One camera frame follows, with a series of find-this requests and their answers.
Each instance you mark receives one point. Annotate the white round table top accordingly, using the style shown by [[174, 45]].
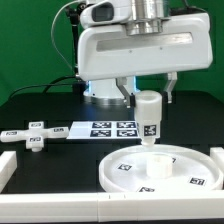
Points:
[[160, 168]]

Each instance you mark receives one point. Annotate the white left barrier block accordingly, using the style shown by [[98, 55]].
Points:
[[8, 165]]

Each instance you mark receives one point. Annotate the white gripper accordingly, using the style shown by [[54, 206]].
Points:
[[143, 46]]

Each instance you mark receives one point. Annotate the white barrier block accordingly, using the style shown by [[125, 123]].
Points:
[[8, 165], [217, 154]]

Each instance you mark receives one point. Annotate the white marker sheet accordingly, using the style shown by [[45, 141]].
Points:
[[103, 130]]

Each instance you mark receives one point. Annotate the white right barrier block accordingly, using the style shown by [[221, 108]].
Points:
[[217, 154]]

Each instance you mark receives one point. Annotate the white front barrier rail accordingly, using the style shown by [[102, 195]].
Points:
[[106, 207]]

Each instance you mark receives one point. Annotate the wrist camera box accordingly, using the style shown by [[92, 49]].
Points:
[[106, 12]]

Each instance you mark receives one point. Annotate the white cross-shaped table base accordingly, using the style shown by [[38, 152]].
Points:
[[35, 135]]

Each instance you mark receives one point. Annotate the black camera stand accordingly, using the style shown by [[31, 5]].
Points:
[[73, 15]]

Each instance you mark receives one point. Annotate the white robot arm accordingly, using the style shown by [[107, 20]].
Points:
[[147, 17]]

